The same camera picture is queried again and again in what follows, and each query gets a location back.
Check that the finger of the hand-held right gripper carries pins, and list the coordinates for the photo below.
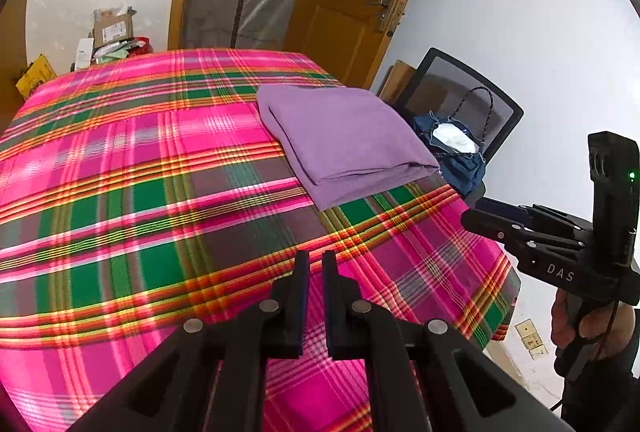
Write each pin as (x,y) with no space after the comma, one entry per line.
(502,207)
(490,224)

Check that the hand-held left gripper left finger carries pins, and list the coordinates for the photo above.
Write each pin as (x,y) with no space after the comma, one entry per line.
(301,307)

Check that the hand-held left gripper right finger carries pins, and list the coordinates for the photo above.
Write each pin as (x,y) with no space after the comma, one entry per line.
(327,307)

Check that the purple fleece garment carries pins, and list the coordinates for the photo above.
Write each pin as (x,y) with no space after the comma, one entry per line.
(345,147)

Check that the person's right forearm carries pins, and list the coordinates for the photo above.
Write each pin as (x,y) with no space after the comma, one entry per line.
(610,397)

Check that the person's right hand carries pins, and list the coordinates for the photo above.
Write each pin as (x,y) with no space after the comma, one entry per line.
(620,332)

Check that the blue denim bag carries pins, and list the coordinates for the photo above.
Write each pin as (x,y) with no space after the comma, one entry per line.
(465,172)

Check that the white cloth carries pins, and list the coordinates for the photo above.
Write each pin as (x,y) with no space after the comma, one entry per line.
(455,138)

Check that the black mesh chair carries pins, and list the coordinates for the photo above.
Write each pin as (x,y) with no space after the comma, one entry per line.
(450,67)

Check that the pink plaid bedsheet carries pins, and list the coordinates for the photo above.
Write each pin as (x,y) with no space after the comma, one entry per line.
(125,162)

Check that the red box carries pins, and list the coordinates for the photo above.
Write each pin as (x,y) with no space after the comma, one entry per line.
(142,46)

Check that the white carton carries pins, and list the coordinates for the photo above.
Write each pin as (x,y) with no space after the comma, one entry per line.
(84,53)

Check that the brown cardboard box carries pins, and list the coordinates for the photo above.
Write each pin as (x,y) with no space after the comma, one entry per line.
(114,28)

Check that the yellow paper bag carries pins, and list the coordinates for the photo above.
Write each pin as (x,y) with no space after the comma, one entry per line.
(35,77)

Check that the wooden wardrobe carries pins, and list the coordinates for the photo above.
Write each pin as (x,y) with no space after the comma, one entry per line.
(10,52)

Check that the white wall socket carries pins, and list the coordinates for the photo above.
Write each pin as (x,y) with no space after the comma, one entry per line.
(526,328)
(531,341)
(538,352)

